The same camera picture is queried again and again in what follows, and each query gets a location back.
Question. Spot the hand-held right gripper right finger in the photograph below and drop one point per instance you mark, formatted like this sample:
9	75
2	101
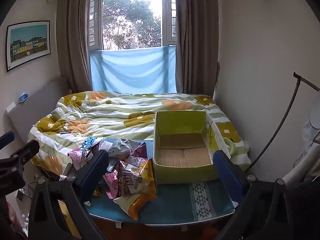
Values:
226	172

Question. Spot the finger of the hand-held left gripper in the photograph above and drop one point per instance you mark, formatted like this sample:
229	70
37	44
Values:
25	152
6	139

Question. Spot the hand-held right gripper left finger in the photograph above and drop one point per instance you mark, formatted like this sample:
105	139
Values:
93	176

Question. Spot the pile of snack packets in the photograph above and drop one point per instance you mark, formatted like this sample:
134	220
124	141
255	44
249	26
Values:
125	150

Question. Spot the green cardboard box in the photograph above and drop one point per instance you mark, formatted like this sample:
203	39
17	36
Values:
180	172

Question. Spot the orange white chip bag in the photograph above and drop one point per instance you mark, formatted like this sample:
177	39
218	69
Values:
140	200

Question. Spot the green curved plush toy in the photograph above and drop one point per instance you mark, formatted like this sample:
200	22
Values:
230	143

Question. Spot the pink cloth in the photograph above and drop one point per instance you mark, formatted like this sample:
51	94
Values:
12	217

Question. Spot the small blue white object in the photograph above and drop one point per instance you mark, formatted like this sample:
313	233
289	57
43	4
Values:
23	97

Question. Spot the beige headboard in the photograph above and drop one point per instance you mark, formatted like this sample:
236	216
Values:
37	105

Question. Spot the blue patterned table mat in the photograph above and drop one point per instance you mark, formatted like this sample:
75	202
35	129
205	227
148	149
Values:
175	200

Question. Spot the floral striped quilt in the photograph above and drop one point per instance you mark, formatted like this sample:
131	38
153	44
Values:
100	115

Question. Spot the black curved stand rod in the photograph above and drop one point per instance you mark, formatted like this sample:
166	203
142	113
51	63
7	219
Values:
280	130

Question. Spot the framed houses picture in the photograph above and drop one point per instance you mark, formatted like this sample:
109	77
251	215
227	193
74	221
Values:
27	43

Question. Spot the light blue cloth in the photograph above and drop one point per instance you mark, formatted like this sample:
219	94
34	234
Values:
132	70

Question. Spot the brown curtain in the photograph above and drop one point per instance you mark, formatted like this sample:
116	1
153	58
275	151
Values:
197	50
72	42

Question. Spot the window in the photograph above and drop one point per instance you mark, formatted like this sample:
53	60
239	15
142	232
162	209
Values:
130	17

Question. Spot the white wall switch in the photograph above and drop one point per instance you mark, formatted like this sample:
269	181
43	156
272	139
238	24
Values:
11	107

